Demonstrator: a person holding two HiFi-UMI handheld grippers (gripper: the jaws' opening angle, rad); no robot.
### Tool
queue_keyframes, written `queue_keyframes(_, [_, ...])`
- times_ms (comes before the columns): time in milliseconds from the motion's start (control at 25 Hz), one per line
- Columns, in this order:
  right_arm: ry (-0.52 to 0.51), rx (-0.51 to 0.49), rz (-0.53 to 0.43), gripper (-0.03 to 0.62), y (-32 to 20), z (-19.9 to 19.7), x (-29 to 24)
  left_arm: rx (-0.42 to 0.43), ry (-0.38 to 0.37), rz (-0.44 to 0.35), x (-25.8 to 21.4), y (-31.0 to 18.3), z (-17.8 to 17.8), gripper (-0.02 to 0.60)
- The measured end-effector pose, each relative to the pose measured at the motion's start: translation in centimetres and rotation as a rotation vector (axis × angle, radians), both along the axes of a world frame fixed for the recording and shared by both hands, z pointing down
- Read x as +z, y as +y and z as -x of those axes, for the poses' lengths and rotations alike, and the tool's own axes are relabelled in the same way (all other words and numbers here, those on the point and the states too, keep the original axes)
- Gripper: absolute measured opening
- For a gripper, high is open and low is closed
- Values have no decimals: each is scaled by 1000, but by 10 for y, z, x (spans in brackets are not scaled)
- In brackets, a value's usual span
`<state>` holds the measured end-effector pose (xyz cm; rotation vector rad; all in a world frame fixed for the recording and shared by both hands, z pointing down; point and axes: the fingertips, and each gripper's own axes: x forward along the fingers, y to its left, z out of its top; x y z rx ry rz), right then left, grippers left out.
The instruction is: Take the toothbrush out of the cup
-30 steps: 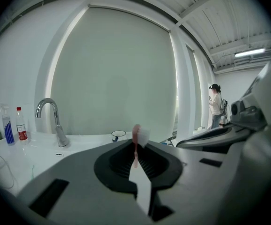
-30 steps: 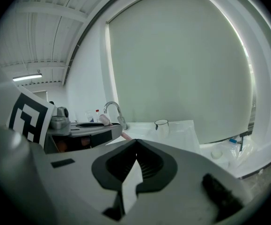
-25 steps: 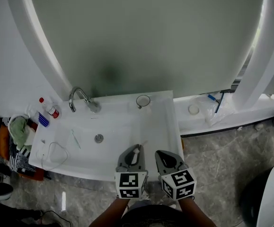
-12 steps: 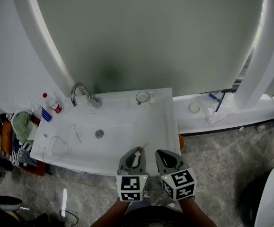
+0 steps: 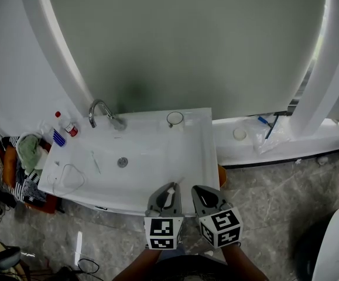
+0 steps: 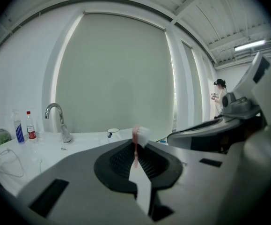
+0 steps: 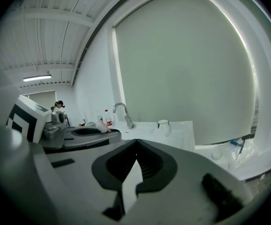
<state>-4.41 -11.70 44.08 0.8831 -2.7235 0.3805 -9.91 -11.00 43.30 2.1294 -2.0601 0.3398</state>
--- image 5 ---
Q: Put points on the white wash basin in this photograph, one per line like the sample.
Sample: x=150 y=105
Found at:
x=145 y=151

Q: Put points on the person's dark clothing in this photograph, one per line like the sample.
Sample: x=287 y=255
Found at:
x=192 y=269

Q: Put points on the yellow bin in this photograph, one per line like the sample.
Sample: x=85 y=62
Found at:
x=222 y=177

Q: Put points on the red capped white bottle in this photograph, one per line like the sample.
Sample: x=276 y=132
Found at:
x=69 y=126

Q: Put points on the person's left forearm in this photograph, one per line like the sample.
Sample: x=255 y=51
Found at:
x=140 y=265

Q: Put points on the chrome sink drain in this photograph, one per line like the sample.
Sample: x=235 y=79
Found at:
x=122 y=162

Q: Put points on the white window pillar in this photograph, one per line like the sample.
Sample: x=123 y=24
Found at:
x=324 y=69

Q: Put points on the pale green toothbrush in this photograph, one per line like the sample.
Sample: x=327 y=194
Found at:
x=96 y=162

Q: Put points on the large grey roller blind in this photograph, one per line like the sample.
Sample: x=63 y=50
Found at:
x=186 y=39

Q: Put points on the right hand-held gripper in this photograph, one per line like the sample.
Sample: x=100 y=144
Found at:
x=222 y=228

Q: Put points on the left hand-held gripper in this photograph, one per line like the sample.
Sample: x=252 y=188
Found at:
x=163 y=233

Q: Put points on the white vanity cabinet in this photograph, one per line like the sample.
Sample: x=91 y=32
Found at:
x=113 y=210

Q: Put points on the clear plastic sheet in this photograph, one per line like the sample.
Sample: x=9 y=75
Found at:
x=263 y=145

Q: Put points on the person's right forearm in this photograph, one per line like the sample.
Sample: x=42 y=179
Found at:
x=239 y=259

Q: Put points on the white paper scrap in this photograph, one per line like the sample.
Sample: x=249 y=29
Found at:
x=298 y=161

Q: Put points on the white window ledge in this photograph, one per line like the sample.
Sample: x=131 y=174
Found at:
x=230 y=151

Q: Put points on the white ceramic fixture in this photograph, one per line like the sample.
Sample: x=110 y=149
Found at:
x=337 y=244

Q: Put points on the black white striped cloth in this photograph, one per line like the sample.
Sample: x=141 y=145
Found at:
x=9 y=142

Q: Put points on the clear glass cup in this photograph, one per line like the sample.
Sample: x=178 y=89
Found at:
x=176 y=121

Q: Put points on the black white patterned cloth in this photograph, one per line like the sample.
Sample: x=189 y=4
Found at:
x=25 y=189

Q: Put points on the grey black appliance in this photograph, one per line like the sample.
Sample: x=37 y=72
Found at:
x=2 y=257

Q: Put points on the green towel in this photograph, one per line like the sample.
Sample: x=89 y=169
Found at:
x=28 y=151

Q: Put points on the small white round object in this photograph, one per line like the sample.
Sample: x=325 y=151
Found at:
x=323 y=160

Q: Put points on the chrome faucet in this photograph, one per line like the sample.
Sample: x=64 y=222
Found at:
x=94 y=108

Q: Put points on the orange storage box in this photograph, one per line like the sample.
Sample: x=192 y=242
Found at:
x=9 y=162

